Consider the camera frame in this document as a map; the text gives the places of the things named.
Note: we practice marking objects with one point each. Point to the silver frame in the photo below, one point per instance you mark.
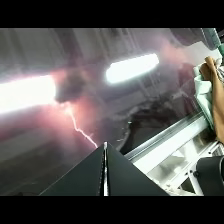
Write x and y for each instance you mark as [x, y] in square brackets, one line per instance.
[173, 150]

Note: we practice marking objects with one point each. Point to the brown garment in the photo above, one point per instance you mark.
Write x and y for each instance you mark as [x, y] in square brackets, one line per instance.
[216, 96]

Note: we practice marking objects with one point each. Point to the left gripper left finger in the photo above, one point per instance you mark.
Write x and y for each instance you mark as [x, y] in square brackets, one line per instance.
[83, 178]

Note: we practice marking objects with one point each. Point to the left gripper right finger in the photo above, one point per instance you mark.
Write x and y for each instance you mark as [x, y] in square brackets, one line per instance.
[130, 178]

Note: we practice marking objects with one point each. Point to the pale green garment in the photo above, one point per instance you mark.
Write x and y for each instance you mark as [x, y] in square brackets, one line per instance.
[205, 96]

